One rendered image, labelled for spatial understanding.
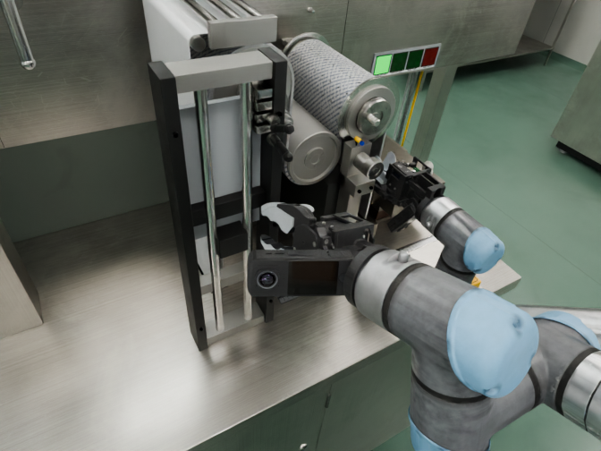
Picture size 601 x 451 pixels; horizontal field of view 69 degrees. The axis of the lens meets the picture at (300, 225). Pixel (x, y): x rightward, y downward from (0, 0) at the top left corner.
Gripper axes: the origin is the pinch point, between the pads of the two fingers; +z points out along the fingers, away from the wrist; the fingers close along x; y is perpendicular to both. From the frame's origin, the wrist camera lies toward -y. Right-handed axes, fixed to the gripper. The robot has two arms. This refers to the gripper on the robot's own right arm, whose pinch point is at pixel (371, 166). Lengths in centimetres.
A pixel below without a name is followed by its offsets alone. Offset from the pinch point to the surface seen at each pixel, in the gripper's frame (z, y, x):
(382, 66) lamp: 29.3, 9.0, -23.9
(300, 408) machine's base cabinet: -29, -34, 33
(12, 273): 3, -4, 74
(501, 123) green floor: 129, -109, -257
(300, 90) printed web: 14.1, 14.4, 12.3
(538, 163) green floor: 75, -109, -235
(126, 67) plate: 30, 18, 45
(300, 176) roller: -2.4, 4.7, 20.7
